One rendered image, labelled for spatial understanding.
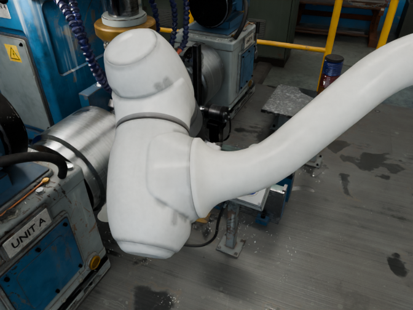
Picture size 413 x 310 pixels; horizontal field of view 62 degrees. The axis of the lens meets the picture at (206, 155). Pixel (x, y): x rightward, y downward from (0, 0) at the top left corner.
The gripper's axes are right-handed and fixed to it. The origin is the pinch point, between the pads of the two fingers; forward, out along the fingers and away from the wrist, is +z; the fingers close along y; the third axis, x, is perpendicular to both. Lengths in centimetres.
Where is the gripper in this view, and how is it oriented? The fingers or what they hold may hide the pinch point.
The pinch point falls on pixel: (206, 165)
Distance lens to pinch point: 79.5
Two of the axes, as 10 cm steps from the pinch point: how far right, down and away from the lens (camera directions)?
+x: -3.5, 8.9, -3.0
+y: -9.1, -2.4, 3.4
